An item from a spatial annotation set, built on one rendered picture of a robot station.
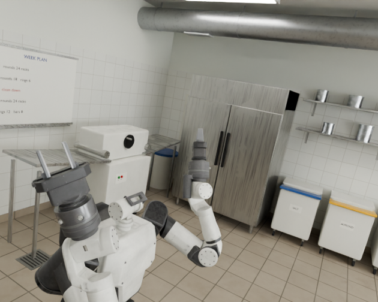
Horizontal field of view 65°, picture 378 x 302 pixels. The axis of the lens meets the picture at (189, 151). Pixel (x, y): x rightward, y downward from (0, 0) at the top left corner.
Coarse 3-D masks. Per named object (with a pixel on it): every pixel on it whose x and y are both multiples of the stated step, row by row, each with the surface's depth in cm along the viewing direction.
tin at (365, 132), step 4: (360, 124) 396; (360, 128) 395; (364, 128) 390; (368, 128) 388; (372, 128) 388; (360, 132) 394; (364, 132) 390; (368, 132) 389; (372, 132) 391; (356, 136) 400; (360, 136) 394; (364, 136) 391; (368, 136) 390; (360, 140) 394; (364, 140) 392; (368, 140) 392
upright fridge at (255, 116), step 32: (192, 96) 436; (224, 96) 412; (256, 96) 391; (288, 96) 373; (192, 128) 437; (224, 128) 413; (256, 128) 391; (288, 128) 433; (192, 160) 443; (224, 160) 418; (256, 160) 396; (224, 192) 423; (256, 192) 401; (256, 224) 411
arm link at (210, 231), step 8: (208, 216) 120; (200, 224) 122; (208, 224) 120; (216, 224) 122; (208, 232) 120; (216, 232) 120; (208, 240) 120; (216, 240) 120; (200, 248) 122; (216, 248) 118
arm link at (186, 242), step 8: (176, 224) 124; (168, 232) 122; (176, 232) 122; (184, 232) 123; (168, 240) 123; (176, 240) 121; (184, 240) 121; (192, 240) 122; (200, 240) 125; (176, 248) 123; (184, 248) 121; (192, 248) 120; (208, 248) 117; (192, 256) 119; (200, 256) 118; (208, 256) 117; (216, 256) 117; (200, 264) 118; (208, 264) 117
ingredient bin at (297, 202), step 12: (288, 180) 442; (288, 192) 405; (300, 192) 395; (312, 192) 413; (276, 204) 417; (288, 204) 407; (300, 204) 400; (312, 204) 393; (276, 216) 416; (288, 216) 409; (300, 216) 402; (312, 216) 395; (276, 228) 418; (288, 228) 411; (300, 228) 404
